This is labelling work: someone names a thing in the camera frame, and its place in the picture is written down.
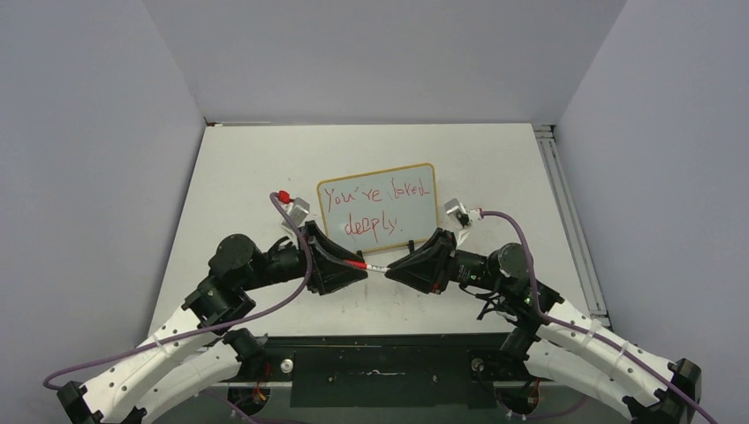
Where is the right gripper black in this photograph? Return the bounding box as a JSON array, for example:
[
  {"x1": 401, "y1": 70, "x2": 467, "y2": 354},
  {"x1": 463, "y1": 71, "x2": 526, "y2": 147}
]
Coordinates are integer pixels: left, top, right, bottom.
[{"x1": 385, "y1": 227, "x2": 508, "y2": 293}]

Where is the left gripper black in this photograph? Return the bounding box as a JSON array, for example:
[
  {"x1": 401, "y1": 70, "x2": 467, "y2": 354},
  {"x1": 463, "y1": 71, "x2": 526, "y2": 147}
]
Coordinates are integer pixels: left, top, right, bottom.
[{"x1": 240, "y1": 221, "x2": 367, "y2": 292}]

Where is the red whiteboard marker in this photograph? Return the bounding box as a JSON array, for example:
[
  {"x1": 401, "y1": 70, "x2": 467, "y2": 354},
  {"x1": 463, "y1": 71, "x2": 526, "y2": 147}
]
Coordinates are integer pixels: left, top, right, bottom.
[{"x1": 344, "y1": 260, "x2": 390, "y2": 274}]

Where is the yellow framed whiteboard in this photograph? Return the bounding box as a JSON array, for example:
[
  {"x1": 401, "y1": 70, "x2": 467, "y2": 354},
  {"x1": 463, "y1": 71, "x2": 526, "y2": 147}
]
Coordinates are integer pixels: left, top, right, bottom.
[{"x1": 317, "y1": 163, "x2": 439, "y2": 253}]

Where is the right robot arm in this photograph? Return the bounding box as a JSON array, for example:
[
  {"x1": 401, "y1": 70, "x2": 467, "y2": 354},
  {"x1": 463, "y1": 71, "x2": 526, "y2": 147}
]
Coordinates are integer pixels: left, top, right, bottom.
[{"x1": 385, "y1": 229, "x2": 701, "y2": 423}]

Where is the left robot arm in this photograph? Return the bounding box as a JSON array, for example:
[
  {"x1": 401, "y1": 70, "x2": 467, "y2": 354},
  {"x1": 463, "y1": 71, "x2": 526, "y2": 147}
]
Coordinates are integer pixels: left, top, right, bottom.
[{"x1": 57, "y1": 222, "x2": 370, "y2": 423}]

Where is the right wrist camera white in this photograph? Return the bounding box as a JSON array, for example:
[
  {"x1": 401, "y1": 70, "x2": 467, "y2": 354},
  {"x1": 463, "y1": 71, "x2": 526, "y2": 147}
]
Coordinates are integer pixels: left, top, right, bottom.
[{"x1": 444, "y1": 198, "x2": 482, "y2": 247}]

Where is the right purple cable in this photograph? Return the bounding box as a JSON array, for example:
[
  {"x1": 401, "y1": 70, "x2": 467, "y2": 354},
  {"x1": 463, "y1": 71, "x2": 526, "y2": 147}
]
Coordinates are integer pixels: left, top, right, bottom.
[{"x1": 478, "y1": 210, "x2": 719, "y2": 424}]

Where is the purple cable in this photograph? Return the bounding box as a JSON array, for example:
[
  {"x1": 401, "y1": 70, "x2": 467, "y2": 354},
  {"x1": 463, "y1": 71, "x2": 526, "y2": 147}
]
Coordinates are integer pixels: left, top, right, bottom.
[
  {"x1": 478, "y1": 210, "x2": 719, "y2": 424},
  {"x1": 42, "y1": 192, "x2": 314, "y2": 424}
]

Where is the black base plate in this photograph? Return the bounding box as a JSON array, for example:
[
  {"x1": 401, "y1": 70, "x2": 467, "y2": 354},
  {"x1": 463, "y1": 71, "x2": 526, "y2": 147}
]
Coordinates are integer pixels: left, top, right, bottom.
[{"x1": 228, "y1": 333, "x2": 541, "y2": 414}]

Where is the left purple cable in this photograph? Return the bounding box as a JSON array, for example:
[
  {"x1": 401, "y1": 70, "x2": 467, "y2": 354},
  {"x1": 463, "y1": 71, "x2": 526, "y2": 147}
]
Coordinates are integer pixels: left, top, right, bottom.
[{"x1": 42, "y1": 192, "x2": 314, "y2": 424}]

